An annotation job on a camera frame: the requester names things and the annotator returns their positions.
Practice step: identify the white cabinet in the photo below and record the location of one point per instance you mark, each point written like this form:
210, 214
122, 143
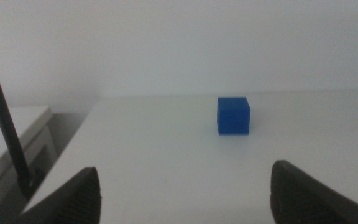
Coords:
17, 124

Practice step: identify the blue cube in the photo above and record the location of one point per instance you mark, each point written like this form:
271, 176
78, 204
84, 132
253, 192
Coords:
233, 116

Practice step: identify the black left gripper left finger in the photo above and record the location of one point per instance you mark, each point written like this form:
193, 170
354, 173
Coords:
76, 199

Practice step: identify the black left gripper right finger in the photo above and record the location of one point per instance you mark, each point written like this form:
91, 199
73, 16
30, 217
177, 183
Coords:
306, 196

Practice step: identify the thin black pole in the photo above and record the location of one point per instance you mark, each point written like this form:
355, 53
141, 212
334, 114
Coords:
0, 109

